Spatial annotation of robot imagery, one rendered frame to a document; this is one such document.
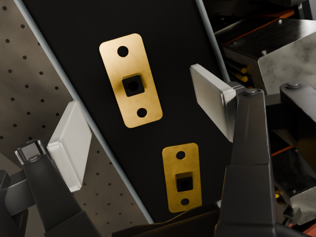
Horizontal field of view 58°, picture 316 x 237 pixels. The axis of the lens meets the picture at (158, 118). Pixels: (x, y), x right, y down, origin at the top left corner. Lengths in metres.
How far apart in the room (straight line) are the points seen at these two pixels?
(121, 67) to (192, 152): 0.11
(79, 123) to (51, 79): 0.57
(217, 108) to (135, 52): 0.12
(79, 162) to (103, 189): 0.71
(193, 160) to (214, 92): 0.16
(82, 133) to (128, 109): 0.09
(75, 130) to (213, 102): 0.08
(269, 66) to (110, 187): 0.63
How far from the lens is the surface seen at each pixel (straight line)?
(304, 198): 0.55
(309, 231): 1.70
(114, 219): 0.95
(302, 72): 0.38
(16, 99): 0.79
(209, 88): 0.17
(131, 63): 0.26
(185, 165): 0.31
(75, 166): 0.16
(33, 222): 1.93
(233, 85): 0.18
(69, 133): 0.17
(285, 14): 0.64
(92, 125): 0.27
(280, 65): 0.36
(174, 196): 0.33
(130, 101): 0.27
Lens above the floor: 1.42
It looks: 67 degrees down
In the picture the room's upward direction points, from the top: 160 degrees clockwise
